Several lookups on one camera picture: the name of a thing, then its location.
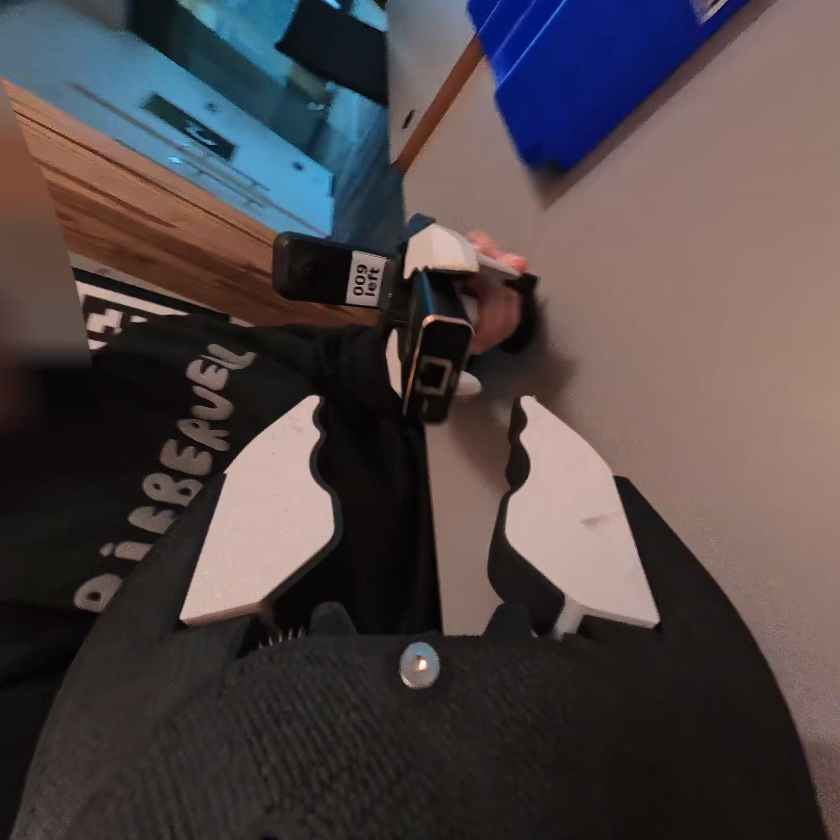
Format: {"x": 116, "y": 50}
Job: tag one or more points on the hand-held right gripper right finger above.
{"x": 577, "y": 525}

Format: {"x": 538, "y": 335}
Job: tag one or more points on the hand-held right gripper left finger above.
{"x": 262, "y": 525}

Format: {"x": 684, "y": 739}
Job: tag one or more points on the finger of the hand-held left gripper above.
{"x": 394, "y": 361}
{"x": 443, "y": 249}

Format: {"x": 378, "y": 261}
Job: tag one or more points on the black network splitter box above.
{"x": 439, "y": 367}

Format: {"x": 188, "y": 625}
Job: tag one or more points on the blue plastic bin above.
{"x": 590, "y": 65}

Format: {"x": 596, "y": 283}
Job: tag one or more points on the person's left forearm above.
{"x": 354, "y": 354}

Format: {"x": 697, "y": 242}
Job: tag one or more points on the grey desk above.
{"x": 689, "y": 328}

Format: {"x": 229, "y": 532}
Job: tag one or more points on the person's left hand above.
{"x": 499, "y": 315}

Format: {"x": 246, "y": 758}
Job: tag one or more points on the person's black printed sweatshirt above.
{"x": 98, "y": 426}

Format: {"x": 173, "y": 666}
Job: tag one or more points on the black white marker board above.
{"x": 98, "y": 308}

